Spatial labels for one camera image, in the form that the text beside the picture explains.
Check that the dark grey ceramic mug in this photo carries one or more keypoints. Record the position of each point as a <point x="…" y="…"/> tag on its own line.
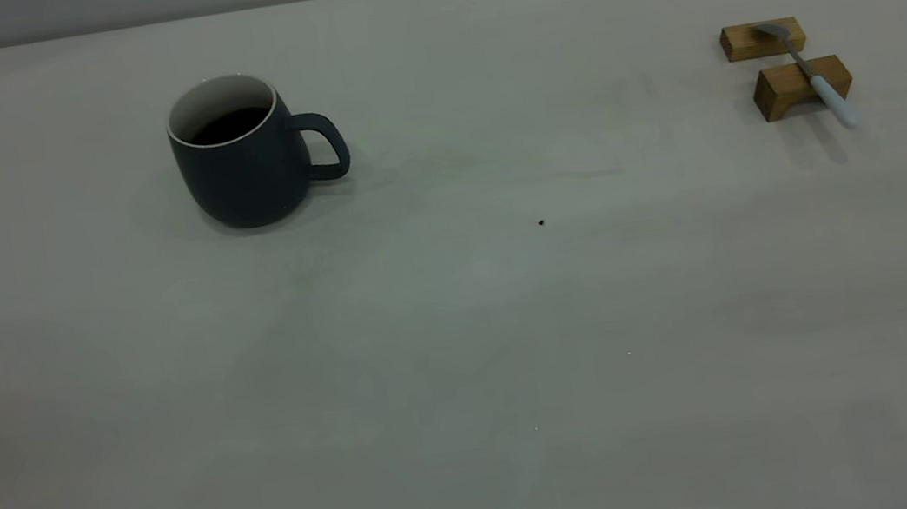
<point x="242" y="181"/>

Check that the rectangular wooden block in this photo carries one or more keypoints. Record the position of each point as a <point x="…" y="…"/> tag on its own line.
<point x="745" y="42"/>

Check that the arched wooden block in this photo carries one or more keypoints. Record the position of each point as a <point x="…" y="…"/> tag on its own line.
<point x="781" y="82"/>

